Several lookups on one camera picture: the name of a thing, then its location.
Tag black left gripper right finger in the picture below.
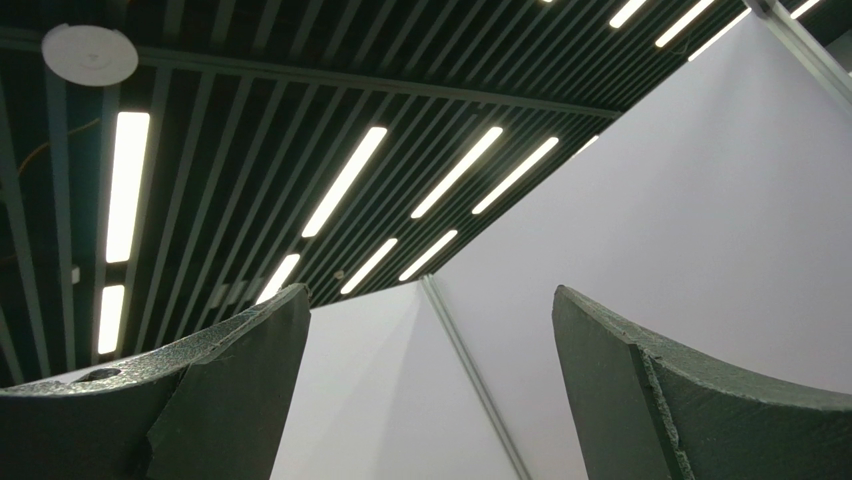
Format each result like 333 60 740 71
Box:
552 286 851 479

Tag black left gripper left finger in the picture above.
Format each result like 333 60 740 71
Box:
1 284 311 479

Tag ceiling light strip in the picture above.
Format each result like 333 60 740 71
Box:
105 112 150 263
410 126 503 219
301 127 387 238
256 253 301 304
398 229 458 282
471 137 559 215
97 285 125 355
340 238 398 295

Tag round white ceiling device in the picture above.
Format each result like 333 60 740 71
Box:
40 23 139 87

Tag aluminium frame post left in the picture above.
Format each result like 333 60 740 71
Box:
419 274 532 480

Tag aluminium frame post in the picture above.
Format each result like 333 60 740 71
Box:
419 274 532 480
743 0 851 115

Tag aluminium frame post right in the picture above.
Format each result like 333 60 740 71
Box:
743 0 851 115

